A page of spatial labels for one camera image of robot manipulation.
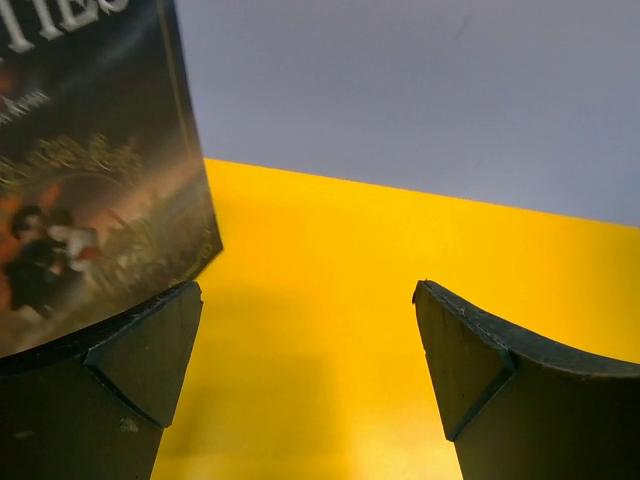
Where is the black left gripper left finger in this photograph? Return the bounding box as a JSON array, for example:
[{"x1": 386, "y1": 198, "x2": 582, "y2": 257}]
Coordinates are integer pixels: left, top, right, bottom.
[{"x1": 1, "y1": 281, "x2": 203, "y2": 479}]

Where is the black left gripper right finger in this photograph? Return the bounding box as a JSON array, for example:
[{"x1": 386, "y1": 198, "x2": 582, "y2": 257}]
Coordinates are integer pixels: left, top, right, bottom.
[{"x1": 412, "y1": 280, "x2": 639, "y2": 480}]

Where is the A Tale Of Two Cities book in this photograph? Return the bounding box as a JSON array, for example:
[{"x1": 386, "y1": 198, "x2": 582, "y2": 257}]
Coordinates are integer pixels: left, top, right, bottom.
[{"x1": 1, "y1": 1, "x2": 222, "y2": 356}]

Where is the blue yellow wooden bookshelf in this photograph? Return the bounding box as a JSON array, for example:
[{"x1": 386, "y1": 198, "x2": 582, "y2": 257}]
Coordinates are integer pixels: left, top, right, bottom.
[{"x1": 153, "y1": 159, "x2": 639, "y2": 479}]

